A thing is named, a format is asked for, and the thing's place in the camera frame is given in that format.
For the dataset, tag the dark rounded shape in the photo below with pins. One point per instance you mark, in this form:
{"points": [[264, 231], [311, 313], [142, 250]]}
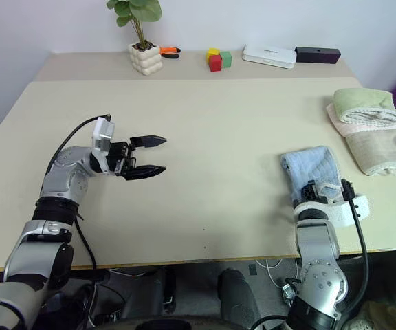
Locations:
{"points": [[239, 299]]}

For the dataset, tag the red block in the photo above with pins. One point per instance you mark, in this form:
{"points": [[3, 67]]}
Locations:
{"points": [[215, 63]]}

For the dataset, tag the yellow block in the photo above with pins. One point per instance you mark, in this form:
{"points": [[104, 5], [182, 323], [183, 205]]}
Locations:
{"points": [[213, 52]]}

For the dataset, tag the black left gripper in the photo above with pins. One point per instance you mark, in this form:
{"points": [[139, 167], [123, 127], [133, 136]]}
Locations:
{"points": [[119, 154]]}

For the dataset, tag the green towel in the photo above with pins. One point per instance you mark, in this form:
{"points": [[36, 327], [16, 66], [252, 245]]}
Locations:
{"points": [[356, 98]]}

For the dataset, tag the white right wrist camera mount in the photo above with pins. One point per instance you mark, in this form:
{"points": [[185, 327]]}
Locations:
{"points": [[342, 213]]}

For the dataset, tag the crumpled beige cloth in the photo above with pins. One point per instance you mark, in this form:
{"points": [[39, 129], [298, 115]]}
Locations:
{"points": [[387, 316]]}

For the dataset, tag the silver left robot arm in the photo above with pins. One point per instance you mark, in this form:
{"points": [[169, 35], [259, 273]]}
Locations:
{"points": [[64, 178]]}

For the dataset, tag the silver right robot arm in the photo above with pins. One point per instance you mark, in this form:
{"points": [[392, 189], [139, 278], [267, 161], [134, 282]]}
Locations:
{"points": [[316, 240]]}

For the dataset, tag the folded beige towel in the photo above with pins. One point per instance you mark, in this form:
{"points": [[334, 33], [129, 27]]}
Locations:
{"points": [[373, 151]]}

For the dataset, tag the white flat box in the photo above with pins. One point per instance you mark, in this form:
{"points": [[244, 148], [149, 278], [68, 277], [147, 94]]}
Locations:
{"points": [[268, 55]]}

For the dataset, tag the light blue towel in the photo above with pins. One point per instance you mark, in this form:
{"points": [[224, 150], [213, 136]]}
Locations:
{"points": [[308, 165]]}

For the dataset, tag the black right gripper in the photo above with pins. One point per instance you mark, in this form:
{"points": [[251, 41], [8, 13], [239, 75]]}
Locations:
{"points": [[309, 192]]}

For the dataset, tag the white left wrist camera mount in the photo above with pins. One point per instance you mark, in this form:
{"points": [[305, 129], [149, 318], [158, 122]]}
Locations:
{"points": [[101, 134]]}

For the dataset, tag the folded pink towel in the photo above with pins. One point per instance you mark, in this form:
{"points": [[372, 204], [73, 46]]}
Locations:
{"points": [[339, 125]]}

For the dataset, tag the green block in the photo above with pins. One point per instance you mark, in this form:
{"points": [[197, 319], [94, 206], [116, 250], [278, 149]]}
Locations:
{"points": [[226, 60]]}

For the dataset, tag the orange and black pliers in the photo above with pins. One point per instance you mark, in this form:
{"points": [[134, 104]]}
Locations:
{"points": [[168, 50]]}

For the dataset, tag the green plant in white pot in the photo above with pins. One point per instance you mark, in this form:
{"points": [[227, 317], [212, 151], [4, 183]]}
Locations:
{"points": [[146, 62]]}

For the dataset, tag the black rectangular box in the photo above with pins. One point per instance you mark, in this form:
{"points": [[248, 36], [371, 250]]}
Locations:
{"points": [[316, 55]]}

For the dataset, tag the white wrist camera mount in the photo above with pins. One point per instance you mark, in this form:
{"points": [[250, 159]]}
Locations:
{"points": [[101, 134], [342, 213]]}

